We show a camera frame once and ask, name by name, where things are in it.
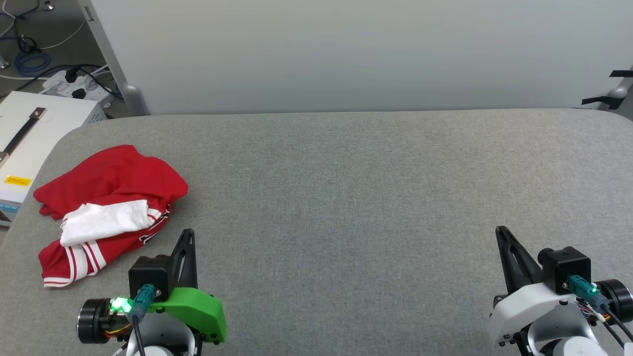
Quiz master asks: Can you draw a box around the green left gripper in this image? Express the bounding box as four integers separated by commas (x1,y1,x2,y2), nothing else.
77,228,227,346

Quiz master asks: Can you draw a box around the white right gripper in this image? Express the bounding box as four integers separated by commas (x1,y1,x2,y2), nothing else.
487,226,633,347

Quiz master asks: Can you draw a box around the red and white basketball jersey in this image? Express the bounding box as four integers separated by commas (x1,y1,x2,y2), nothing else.
33,144,189,289

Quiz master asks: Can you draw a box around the grey partition foot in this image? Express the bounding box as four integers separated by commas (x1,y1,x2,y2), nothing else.
607,78,633,99
121,84,149,117

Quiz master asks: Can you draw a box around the white equipment box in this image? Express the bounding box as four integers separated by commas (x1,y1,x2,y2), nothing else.
0,91,107,228

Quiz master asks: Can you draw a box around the white power strip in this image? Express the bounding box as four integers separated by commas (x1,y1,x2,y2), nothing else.
42,69,117,107

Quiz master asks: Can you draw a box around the white partition panel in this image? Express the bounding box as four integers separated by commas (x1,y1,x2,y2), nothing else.
79,0,633,116

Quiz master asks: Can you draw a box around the left arm teal-plug black cable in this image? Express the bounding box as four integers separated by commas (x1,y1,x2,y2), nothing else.
130,284,158,356

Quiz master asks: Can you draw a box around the arm teal-plug black cable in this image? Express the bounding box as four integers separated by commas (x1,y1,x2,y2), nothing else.
568,276,633,347
130,284,158,356

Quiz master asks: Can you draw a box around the right arm teal-plug black cable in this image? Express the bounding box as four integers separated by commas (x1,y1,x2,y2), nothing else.
568,276,633,347

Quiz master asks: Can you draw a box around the black strap handle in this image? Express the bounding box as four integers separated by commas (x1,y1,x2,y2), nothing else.
0,108,47,164

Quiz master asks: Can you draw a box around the blue cable coil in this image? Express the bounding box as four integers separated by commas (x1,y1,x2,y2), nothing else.
14,49,51,77

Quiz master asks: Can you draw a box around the white floor cable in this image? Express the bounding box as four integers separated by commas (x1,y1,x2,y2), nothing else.
39,19,89,51

